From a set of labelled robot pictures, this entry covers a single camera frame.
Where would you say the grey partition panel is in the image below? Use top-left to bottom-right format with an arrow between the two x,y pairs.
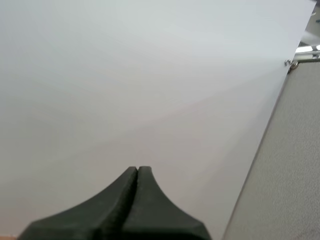
221,61 -> 320,240

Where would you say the white board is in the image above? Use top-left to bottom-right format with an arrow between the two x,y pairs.
0,0 -> 318,240

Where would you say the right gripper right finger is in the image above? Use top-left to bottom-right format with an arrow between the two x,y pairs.
119,165 -> 212,240

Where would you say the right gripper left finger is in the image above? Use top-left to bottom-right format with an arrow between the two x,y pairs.
16,166 -> 138,240

